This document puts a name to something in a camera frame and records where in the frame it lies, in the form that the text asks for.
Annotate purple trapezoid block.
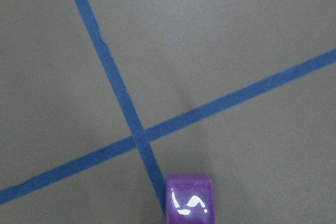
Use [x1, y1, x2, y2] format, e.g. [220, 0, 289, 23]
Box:
[165, 174, 216, 224]

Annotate brown paper table mat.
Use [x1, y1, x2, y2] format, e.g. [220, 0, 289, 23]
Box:
[1, 0, 335, 223]

